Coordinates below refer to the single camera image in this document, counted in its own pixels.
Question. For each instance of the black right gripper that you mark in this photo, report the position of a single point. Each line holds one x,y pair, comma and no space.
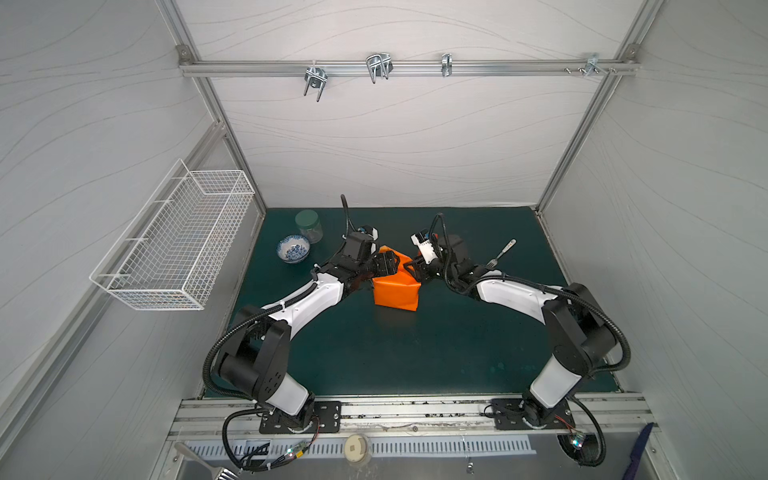
420,267

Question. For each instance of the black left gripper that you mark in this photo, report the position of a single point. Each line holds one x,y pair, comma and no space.
386,265

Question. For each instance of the orange wrapping paper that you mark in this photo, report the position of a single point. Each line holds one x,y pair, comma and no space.
399,291

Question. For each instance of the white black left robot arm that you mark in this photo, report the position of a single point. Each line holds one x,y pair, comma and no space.
250,361

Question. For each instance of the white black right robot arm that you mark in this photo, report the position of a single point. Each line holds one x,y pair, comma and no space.
584,340

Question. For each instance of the green lidded glass jar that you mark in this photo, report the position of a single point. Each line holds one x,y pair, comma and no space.
309,225

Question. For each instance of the blue white ceramic bowl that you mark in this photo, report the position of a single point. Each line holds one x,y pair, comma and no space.
293,249

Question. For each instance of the round white puck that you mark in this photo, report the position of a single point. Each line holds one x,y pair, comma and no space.
357,450

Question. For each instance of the metal u-bolt clamp middle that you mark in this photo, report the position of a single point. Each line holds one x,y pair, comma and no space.
379,65

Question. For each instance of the metal u-bolt clamp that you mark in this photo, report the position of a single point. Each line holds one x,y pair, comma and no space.
379,65
316,79

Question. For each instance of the metal u-bolt clamp left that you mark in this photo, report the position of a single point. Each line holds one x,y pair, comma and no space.
316,79

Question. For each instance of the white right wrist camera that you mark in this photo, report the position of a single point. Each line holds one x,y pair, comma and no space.
426,246

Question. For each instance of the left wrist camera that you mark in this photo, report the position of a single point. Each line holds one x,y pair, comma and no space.
361,244

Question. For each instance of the fork with white handle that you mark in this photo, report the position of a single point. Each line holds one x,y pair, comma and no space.
503,252

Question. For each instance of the metal ring clamp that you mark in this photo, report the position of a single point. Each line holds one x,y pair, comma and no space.
446,65

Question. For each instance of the white wire basket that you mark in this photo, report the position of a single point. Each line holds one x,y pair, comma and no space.
169,256

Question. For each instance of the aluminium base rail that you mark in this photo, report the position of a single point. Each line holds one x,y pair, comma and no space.
415,415

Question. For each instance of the metal bracket clamp right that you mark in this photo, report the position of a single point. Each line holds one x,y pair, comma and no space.
591,67

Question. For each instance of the aluminium cross rail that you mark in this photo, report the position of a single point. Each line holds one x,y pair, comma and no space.
401,68

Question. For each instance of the blue handled tool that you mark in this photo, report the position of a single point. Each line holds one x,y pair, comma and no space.
637,452

